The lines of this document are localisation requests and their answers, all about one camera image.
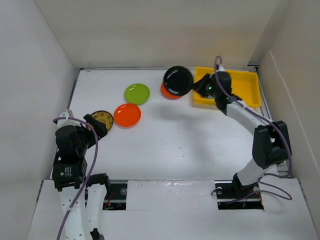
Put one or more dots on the black plate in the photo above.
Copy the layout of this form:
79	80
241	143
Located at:
178	80

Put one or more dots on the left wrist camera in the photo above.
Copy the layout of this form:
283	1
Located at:
64	118

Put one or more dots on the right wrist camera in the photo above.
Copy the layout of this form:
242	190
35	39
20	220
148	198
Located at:
219	68

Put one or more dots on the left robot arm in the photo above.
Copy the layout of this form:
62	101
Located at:
81	192

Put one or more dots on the orange plate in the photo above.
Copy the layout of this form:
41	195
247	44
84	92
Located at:
166	94
127	115

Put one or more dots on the yellow plastic bin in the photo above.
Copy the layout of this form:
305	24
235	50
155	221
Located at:
244	84

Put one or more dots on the green plate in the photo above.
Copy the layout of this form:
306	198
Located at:
137	93

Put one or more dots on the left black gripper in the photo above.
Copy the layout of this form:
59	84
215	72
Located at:
100	127

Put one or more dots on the brown yellow plate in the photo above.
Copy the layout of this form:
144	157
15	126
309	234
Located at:
105	117

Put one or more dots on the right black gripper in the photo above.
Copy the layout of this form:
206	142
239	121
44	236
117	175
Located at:
198	86

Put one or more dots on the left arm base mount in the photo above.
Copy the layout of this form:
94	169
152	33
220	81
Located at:
116	196

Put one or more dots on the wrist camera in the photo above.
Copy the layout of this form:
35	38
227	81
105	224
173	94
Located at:
219	68
64	118

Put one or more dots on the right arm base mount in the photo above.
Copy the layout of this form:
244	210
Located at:
229	197

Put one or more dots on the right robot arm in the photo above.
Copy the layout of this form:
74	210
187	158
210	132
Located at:
271	142

